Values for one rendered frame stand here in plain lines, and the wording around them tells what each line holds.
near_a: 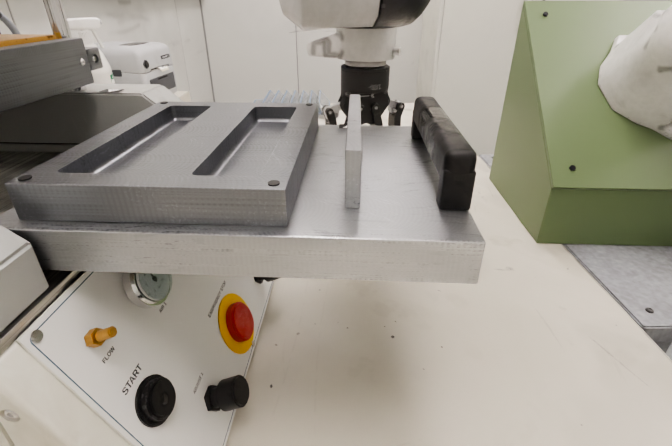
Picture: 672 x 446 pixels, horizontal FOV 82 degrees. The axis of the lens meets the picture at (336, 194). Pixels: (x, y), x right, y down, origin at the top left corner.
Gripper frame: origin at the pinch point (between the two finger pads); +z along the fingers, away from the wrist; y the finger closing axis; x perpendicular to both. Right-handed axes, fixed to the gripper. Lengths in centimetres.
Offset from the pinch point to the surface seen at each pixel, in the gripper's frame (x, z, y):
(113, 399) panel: -37.8, -6.1, -31.8
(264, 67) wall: 219, 12, 14
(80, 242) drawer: -34.9, -16.3, -31.7
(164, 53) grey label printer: 85, -14, -36
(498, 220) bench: -11.3, 4.8, 20.9
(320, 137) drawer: -22.9, -17.2, -13.6
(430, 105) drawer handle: -29.1, -21.1, -5.7
